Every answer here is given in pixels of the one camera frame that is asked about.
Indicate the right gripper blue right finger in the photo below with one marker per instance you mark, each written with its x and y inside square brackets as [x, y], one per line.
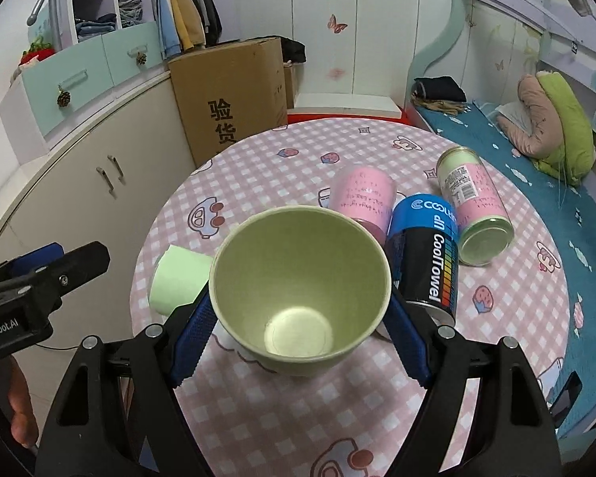
[407, 341]

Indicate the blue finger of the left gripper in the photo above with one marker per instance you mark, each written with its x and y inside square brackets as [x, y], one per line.
[72, 269]
[25, 263]

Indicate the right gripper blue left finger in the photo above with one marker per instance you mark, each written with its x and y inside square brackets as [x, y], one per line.
[191, 339]

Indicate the pale yellow-green cup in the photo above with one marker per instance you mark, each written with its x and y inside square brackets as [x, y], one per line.
[300, 288]

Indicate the light green plastic cup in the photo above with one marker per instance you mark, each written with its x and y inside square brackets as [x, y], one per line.
[179, 277]

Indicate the blue black CoolTowel can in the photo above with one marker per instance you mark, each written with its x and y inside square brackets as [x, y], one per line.
[421, 246]

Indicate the pink green labelled can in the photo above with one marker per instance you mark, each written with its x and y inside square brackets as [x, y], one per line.
[484, 226]

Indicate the pink cylindrical can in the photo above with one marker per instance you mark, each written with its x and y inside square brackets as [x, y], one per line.
[366, 195]

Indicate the mint green drawer unit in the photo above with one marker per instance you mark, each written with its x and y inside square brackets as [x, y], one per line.
[48, 101]

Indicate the teal patterned bed mattress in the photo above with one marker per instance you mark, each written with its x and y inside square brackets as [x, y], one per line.
[570, 216]

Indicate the red plush toy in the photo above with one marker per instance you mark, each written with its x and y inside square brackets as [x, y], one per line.
[39, 49]

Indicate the red storage box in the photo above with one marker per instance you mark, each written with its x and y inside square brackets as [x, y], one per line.
[294, 118]

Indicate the large brown cardboard box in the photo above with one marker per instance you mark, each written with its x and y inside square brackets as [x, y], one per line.
[228, 93]

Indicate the white board on red box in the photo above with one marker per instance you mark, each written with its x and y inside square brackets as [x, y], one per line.
[346, 104]

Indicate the pink pillow on bed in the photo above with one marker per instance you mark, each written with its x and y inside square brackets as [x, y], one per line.
[545, 135]

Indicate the folded dark clothes on bed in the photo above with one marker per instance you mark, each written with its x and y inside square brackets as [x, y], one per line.
[440, 94]

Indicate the hanging clothes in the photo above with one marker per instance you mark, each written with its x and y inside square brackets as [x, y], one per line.
[186, 25]

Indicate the cream cabinet with handles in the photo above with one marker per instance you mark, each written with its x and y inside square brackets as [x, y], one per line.
[106, 183]

